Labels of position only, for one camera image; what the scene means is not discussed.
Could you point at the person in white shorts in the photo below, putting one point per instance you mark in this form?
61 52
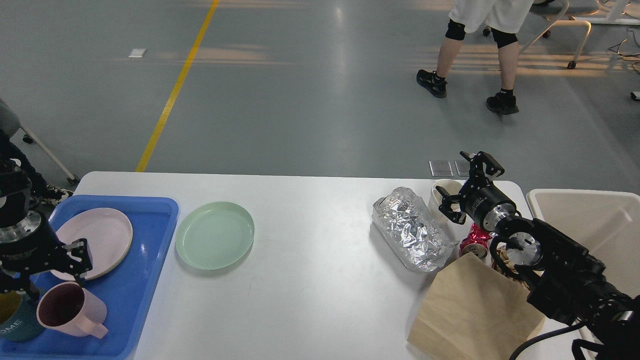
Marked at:
464 18

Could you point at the crushed red can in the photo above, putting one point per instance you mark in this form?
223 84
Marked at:
477 242

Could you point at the left metal floor plate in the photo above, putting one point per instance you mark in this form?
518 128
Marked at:
441 169

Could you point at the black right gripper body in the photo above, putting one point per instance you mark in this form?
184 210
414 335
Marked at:
486 205

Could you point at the beige plastic bin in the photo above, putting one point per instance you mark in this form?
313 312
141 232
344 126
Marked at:
607 223

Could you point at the brown paper bag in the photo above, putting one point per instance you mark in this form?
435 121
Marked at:
472 312

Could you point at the seated person at left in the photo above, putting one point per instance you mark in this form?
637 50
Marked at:
41 192

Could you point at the metal floor plate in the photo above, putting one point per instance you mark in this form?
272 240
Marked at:
441 169
463 168

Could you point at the crumpled brown paper ball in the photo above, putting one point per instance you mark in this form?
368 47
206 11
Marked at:
501 251

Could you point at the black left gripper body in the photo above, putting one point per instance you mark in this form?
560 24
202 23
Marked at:
31 246

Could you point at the grey chair at left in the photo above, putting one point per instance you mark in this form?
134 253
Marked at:
10 124

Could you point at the blue plastic tray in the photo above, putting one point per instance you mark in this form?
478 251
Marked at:
127 290

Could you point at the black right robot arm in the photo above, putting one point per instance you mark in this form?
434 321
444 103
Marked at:
566 283

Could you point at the pink plate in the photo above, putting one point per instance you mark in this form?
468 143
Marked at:
109 235

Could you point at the right metal floor plate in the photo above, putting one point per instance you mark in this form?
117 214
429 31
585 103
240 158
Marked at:
463 168

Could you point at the white rolling chair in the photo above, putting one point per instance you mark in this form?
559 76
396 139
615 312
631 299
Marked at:
555 25

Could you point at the crumpled aluminium foil container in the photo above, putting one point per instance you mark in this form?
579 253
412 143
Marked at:
418 241

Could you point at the white desk frame background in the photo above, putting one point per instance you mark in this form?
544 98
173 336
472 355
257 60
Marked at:
614 12

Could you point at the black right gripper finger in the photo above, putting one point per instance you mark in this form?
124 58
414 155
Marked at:
450 206
483 170

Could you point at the pink mug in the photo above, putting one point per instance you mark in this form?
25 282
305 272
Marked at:
73 310

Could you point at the light green plate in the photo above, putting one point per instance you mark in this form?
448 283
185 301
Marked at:
215 236

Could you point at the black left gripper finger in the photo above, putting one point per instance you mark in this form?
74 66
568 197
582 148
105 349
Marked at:
11 281
74 259

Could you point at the white paper cup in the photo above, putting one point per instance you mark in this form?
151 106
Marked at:
452 187

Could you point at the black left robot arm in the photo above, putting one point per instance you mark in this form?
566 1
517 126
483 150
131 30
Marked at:
15 188

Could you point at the teal mug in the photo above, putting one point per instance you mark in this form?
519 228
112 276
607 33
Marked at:
18 317

